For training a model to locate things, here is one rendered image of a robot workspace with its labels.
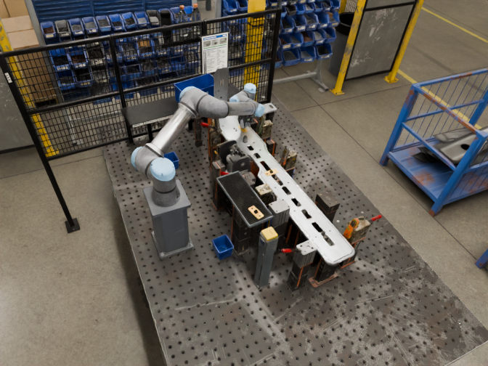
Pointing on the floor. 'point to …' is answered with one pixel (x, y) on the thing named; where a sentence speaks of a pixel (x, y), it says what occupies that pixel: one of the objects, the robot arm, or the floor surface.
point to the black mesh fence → (132, 80)
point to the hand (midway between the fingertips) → (242, 125)
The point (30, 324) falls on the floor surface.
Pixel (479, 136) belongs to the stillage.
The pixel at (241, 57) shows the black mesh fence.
